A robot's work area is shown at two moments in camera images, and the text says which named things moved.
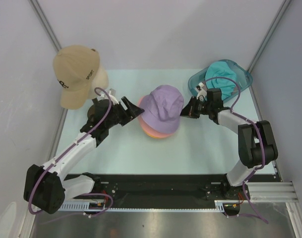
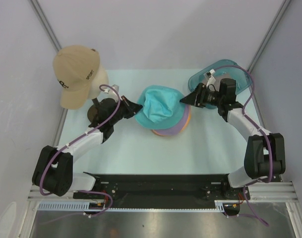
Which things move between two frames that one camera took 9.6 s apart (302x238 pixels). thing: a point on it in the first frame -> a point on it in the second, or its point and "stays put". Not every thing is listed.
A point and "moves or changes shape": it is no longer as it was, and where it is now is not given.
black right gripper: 190,109 -> 197,97
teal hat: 221,69 moves or changes shape
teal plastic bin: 243,78 stays put
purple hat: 162,107 -> 176,129
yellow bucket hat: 156,137 -> 183,129
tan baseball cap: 76,68 stays put
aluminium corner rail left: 45,24 stays put
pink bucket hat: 149,131 -> 181,131
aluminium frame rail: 272,192 stays put
